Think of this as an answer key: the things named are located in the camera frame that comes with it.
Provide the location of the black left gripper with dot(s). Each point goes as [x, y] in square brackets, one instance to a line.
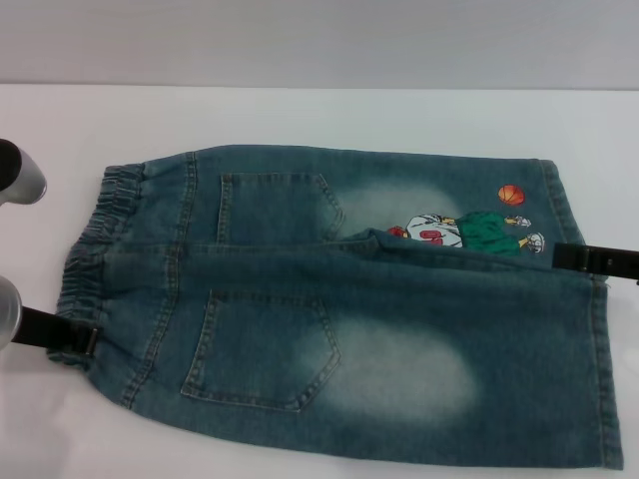
[45, 327]

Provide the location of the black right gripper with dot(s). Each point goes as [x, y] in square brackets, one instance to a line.
[616, 264]

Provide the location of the blue denim shorts with cartoon print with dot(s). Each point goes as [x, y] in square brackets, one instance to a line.
[349, 309]

